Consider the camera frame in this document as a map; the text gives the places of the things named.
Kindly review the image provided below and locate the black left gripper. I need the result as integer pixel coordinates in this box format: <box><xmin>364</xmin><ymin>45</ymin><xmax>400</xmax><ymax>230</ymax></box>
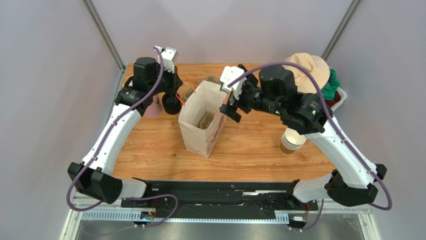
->
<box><xmin>148</xmin><ymin>63</ymin><xmax>184</xmax><ymax>97</ymax></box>

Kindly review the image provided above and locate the grey pulp cup carrier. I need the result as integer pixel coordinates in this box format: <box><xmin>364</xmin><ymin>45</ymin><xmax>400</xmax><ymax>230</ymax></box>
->
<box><xmin>198</xmin><ymin>112</ymin><xmax>214</xmax><ymax>130</ymax></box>

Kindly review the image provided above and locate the white paper takeout bag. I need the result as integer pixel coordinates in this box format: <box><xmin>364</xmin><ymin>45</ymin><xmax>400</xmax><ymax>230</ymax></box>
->
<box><xmin>178</xmin><ymin>81</ymin><xmax>227</xmax><ymax>159</ymax></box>

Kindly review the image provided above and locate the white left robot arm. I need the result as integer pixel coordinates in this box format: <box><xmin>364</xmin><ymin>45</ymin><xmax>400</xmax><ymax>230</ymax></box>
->
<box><xmin>67</xmin><ymin>53</ymin><xmax>183</xmax><ymax>204</ymax></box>

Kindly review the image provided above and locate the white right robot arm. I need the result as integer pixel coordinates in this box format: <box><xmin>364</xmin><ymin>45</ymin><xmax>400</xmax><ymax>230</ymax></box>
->
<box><xmin>219</xmin><ymin>62</ymin><xmax>387</xmax><ymax>207</ymax></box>

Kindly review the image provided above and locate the pink cup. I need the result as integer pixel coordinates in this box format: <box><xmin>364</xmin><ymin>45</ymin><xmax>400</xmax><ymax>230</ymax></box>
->
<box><xmin>143</xmin><ymin>95</ymin><xmax>163</xmax><ymax>119</ymax></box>

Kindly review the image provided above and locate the stack of paper cups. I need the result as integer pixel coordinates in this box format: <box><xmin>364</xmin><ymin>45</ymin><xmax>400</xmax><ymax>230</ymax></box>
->
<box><xmin>279</xmin><ymin>128</ymin><xmax>307</xmax><ymax>155</ymax></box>

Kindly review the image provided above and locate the beige bucket hat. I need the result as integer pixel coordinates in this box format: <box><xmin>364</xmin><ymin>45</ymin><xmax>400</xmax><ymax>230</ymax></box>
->
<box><xmin>283</xmin><ymin>52</ymin><xmax>331</xmax><ymax>94</ymax></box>

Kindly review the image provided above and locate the green cloth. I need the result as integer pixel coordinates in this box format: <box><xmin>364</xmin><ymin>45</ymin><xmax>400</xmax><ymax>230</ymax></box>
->
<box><xmin>321</xmin><ymin>67</ymin><xmax>340</xmax><ymax>101</ymax></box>

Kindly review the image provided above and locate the dark red cloth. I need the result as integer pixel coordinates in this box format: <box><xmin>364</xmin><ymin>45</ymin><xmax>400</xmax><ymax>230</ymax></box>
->
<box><xmin>324</xmin><ymin>91</ymin><xmax>342</xmax><ymax>108</ymax></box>

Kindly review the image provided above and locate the white plastic basket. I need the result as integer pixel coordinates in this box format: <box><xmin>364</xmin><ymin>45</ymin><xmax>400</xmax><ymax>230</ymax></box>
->
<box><xmin>325</xmin><ymin>87</ymin><xmax>347</xmax><ymax>112</ymax></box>

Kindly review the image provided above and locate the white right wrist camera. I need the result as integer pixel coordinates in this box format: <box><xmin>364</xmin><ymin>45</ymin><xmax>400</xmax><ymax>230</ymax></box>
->
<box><xmin>219</xmin><ymin>66</ymin><xmax>247</xmax><ymax>101</ymax></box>

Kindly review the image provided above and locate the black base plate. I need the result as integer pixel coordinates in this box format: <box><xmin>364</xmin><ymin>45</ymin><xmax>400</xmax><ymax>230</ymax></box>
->
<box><xmin>121</xmin><ymin>180</ymin><xmax>319</xmax><ymax>220</ymax></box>

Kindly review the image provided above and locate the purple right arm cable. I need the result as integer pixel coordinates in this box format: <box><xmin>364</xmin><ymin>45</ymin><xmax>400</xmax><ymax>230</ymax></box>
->
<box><xmin>227</xmin><ymin>61</ymin><xmax>393</xmax><ymax>231</ymax></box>

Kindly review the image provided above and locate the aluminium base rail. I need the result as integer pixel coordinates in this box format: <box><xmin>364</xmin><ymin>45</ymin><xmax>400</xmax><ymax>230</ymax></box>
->
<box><xmin>60</xmin><ymin>181</ymin><xmax>380</xmax><ymax>240</ymax></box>

